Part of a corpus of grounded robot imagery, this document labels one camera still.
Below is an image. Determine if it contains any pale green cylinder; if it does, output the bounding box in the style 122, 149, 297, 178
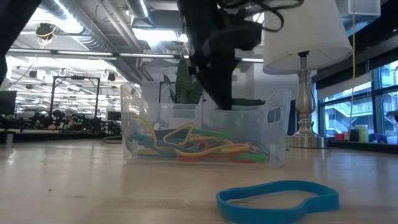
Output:
354, 124, 369, 143

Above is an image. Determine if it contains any clear plastic bin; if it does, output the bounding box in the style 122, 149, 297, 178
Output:
119, 84, 292, 167

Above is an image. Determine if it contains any white shade silver lamp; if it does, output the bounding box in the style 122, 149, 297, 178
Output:
262, 0, 353, 149

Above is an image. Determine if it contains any black computer monitor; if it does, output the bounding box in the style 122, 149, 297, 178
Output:
0, 90, 18, 115

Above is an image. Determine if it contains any snake plant white pot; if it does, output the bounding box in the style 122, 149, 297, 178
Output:
163, 57, 206, 147

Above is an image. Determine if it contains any small blue item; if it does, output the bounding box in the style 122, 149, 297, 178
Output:
369, 133, 389, 144

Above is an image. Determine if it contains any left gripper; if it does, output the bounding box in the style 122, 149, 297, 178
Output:
177, 0, 265, 110

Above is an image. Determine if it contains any yellow thin rubber band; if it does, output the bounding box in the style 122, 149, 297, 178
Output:
129, 114, 159, 149

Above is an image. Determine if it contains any long ceiling light strip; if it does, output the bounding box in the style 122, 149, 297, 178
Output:
99, 52, 264, 63

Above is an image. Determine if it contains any black ceiling device yellow cable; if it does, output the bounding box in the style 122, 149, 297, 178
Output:
35, 22, 57, 40

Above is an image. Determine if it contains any black metal frame rig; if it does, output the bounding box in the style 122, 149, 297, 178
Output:
49, 75, 101, 121

